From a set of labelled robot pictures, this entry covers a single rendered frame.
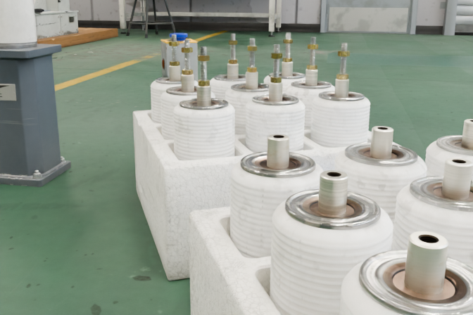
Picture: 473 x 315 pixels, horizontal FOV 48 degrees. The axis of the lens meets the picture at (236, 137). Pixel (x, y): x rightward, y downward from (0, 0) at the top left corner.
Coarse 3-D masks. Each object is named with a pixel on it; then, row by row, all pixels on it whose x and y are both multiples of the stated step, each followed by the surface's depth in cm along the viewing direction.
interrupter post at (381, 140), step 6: (378, 126) 57; (372, 132) 56; (378, 132) 55; (384, 132) 55; (390, 132) 55; (372, 138) 56; (378, 138) 55; (384, 138) 55; (390, 138) 55; (372, 144) 56; (378, 144) 55; (384, 144) 55; (390, 144) 56; (372, 150) 56; (378, 150) 56; (384, 150) 55; (390, 150) 56; (372, 156) 56; (378, 156) 56; (384, 156) 56; (390, 156) 56
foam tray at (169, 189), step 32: (160, 128) 98; (160, 160) 78; (192, 160) 78; (224, 160) 78; (320, 160) 82; (160, 192) 80; (192, 192) 77; (224, 192) 78; (160, 224) 82; (160, 256) 85
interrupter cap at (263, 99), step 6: (258, 96) 87; (264, 96) 87; (282, 96) 87; (288, 96) 87; (294, 96) 86; (258, 102) 83; (264, 102) 82; (270, 102) 83; (276, 102) 82; (282, 102) 83; (288, 102) 82; (294, 102) 83
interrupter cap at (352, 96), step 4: (324, 92) 91; (328, 92) 91; (332, 92) 91; (348, 92) 91; (352, 92) 91; (356, 92) 90; (320, 96) 88; (324, 96) 87; (328, 96) 87; (332, 96) 89; (348, 96) 89; (352, 96) 88; (356, 96) 87; (360, 96) 88; (364, 96) 87; (332, 100) 86; (336, 100) 85; (340, 100) 85; (344, 100) 85; (348, 100) 85; (352, 100) 85; (356, 100) 85; (360, 100) 86
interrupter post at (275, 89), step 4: (272, 84) 84; (276, 84) 83; (280, 84) 84; (272, 88) 84; (276, 88) 84; (280, 88) 84; (272, 92) 84; (276, 92) 84; (280, 92) 84; (272, 96) 84; (276, 96) 84; (280, 96) 84; (272, 100) 84; (276, 100) 84; (280, 100) 84
